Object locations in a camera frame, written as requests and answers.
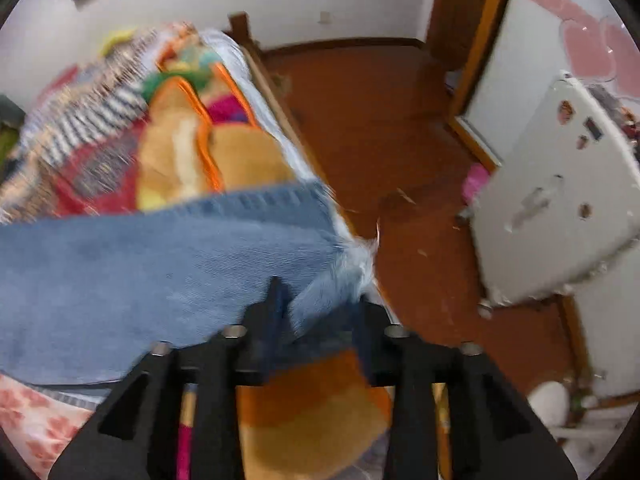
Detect white ironing board underside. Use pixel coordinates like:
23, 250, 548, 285
458, 73, 639, 318

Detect patchwork patterned bed cover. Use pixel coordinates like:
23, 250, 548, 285
0, 22, 241, 231

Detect wooden door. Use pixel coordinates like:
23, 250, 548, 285
424, 0, 501, 74

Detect blue denim jeans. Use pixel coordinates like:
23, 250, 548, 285
1, 181, 373, 386

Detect colourful orange fleece blanket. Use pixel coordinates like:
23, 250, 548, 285
136, 42, 296, 211

